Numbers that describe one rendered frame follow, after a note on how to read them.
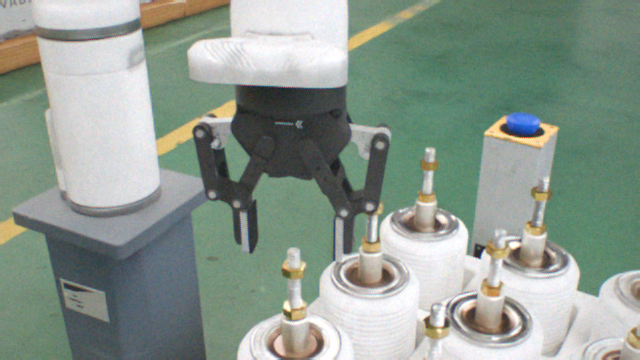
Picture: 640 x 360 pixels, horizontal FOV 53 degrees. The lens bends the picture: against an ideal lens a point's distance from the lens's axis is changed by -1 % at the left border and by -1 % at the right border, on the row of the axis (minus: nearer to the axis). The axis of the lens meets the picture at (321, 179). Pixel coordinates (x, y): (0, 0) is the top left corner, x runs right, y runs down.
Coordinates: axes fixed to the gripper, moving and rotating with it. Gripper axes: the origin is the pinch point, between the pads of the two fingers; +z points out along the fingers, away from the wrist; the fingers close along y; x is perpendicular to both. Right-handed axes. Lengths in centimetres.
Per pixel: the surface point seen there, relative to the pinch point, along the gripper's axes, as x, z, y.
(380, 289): -8.0, 9.8, -6.2
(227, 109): -119, 35, 44
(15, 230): -50, 35, 64
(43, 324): -26, 35, 44
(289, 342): 1.3, 9.1, 0.3
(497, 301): -4.6, 7.4, -16.2
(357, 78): -152, 35, 12
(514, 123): -33.5, 2.5, -19.8
